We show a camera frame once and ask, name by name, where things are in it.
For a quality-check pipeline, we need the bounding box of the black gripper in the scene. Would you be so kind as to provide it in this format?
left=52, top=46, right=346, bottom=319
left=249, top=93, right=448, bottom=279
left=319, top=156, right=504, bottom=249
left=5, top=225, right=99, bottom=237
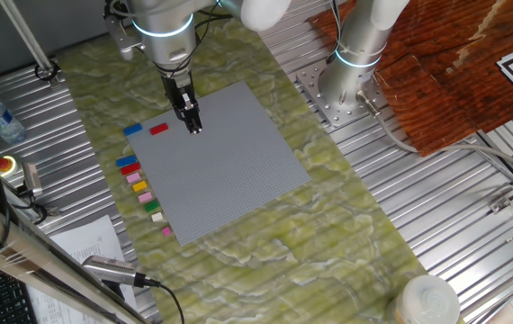
left=160, top=71, right=203, bottom=135

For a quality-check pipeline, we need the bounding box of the grey Lego baseplate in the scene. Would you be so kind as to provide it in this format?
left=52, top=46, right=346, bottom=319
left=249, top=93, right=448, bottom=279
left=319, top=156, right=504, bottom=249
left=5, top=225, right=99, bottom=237
left=125, top=79, right=312, bottom=248

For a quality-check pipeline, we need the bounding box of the printed paper sheet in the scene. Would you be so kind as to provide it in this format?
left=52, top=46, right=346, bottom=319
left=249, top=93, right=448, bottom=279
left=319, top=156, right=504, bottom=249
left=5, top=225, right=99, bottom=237
left=26, top=214, right=139, bottom=324

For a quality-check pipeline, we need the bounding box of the small silver box device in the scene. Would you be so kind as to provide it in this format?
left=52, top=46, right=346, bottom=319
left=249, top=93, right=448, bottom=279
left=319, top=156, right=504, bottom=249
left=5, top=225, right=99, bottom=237
left=22, top=161, right=44, bottom=198

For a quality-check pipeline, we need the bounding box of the green marble pattern mat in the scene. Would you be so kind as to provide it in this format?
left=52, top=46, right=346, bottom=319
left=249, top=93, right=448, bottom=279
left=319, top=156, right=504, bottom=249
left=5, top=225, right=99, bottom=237
left=56, top=17, right=467, bottom=324

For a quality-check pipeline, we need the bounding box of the slim aluminium pole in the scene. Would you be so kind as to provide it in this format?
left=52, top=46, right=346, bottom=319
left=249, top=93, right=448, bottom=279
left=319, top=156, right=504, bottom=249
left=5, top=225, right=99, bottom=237
left=0, top=0, right=62, bottom=87

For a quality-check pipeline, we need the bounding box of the clear water bottle blue cap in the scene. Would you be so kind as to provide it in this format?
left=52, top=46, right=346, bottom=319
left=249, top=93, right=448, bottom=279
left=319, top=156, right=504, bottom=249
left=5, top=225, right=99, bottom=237
left=0, top=93, right=27, bottom=145

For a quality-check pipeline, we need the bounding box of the red emergency stop button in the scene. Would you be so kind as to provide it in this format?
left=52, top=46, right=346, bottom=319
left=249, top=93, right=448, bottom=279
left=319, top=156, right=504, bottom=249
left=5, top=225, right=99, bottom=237
left=0, top=155, right=18, bottom=179

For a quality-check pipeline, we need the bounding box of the brown wooden board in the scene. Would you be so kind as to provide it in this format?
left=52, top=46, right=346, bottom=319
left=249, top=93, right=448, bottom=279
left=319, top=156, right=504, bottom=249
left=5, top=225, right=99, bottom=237
left=308, top=0, right=513, bottom=158

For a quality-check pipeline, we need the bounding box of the white plastic jar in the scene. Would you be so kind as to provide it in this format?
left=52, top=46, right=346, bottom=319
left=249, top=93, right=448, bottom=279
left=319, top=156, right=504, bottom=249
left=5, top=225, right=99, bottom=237
left=393, top=274, right=463, bottom=324

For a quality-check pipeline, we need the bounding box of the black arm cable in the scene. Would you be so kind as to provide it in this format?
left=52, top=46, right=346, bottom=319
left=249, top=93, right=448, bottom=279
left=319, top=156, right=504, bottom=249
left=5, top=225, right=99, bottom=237
left=191, top=0, right=235, bottom=64

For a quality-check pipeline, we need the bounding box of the wrist camera with silver bracket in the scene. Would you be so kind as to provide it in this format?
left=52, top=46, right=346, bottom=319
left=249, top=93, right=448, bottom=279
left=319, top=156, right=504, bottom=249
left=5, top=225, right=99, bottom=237
left=103, top=2, right=146, bottom=62

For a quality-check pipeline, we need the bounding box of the silver robot mount plate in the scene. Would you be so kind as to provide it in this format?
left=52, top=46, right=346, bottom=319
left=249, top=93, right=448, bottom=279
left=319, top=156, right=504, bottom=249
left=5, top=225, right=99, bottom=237
left=294, top=59, right=402, bottom=130

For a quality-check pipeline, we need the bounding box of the black ring clamp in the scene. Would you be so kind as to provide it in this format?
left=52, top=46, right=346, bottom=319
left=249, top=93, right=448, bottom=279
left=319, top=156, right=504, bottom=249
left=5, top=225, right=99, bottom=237
left=34, top=60, right=62, bottom=83

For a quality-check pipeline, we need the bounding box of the black base cable bundle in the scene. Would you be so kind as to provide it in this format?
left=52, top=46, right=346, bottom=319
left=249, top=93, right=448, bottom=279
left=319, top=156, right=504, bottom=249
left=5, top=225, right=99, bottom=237
left=326, top=0, right=346, bottom=65

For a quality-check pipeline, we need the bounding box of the silver ribbed camera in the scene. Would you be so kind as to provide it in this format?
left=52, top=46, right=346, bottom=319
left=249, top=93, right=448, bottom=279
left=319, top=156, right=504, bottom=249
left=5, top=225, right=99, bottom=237
left=80, top=255, right=161, bottom=289

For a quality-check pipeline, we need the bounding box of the black camera cable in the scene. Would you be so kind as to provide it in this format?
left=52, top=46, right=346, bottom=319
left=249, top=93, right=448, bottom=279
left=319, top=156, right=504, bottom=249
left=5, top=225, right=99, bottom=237
left=143, top=278, right=186, bottom=324

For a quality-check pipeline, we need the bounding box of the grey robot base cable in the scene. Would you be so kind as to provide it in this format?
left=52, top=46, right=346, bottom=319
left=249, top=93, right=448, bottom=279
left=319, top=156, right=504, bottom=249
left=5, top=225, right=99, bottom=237
left=355, top=89, right=513, bottom=181

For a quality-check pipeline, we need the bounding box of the black desk cable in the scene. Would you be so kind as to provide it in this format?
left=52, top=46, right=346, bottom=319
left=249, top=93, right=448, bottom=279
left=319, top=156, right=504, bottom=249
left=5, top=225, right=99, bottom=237
left=0, top=134, right=50, bottom=226

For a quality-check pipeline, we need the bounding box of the aluminium frame beam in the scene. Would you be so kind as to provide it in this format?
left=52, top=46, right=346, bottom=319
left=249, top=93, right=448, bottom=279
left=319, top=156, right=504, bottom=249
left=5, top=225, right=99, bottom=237
left=0, top=186, right=149, bottom=324

